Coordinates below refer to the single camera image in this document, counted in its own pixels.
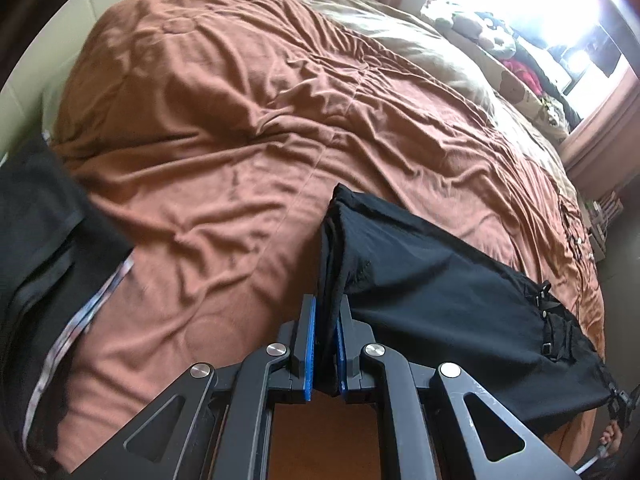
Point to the patterned pillow pile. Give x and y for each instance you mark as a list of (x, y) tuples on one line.
[(520, 97)]

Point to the black pants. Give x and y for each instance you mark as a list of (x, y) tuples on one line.
[(425, 280)]

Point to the red cloth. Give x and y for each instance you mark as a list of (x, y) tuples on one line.
[(520, 72)]

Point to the person's right hand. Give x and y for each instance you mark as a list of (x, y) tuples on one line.
[(611, 442)]

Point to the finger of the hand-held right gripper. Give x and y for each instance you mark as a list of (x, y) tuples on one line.
[(615, 402)]

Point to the row of books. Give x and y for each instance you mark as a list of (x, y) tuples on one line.
[(605, 220)]

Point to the brown blanket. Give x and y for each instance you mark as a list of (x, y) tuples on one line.
[(225, 135)]

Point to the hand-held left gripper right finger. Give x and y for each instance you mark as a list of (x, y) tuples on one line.
[(342, 360)]

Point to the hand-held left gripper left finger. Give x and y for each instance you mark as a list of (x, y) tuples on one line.
[(307, 355)]

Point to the wooden window sill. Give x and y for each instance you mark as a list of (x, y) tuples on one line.
[(600, 130)]

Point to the beige bed sheet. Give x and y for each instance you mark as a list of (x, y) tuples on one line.
[(400, 35)]

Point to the brown plush toy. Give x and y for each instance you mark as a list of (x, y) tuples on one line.
[(462, 22)]

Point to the black garment with patterned band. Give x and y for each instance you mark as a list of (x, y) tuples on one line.
[(40, 240)]

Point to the white and black plush toy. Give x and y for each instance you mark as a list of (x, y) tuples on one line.
[(497, 40)]

